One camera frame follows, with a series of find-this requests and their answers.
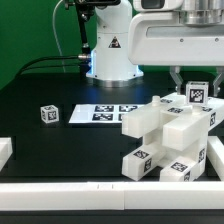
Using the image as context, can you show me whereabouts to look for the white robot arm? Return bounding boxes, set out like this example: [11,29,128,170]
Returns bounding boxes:
[87,0,224,95]

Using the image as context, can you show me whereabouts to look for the white tag base sheet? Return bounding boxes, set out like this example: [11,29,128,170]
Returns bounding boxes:
[69,104,142,124]

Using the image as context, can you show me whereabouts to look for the white right wall block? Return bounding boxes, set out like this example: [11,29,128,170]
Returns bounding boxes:
[207,136,224,182]

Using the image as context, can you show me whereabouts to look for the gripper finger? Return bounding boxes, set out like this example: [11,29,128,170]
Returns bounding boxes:
[169,66,183,94]
[213,66,224,97]

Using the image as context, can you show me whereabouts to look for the white chair seat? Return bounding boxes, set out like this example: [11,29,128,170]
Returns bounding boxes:
[143,91,224,183]

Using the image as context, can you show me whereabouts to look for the white chair back frame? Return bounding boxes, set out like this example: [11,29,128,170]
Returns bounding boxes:
[122,93,224,151]

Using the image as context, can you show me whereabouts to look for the black cables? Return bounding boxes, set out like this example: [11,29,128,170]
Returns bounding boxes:
[14,54,92,78]

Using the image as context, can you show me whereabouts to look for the white wall block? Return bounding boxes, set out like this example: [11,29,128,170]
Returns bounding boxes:
[207,136,224,182]
[0,137,13,171]

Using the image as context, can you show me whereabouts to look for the white left wall block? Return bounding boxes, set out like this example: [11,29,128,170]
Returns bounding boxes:
[0,137,13,171]

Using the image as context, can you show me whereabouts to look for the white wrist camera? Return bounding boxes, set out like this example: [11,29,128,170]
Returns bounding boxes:
[133,0,184,12]

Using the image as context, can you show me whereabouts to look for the grey thin cable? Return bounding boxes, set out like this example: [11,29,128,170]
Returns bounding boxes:
[52,0,67,74]

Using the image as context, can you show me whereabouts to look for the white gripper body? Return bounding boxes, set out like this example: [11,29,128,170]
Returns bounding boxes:
[128,12,224,67]

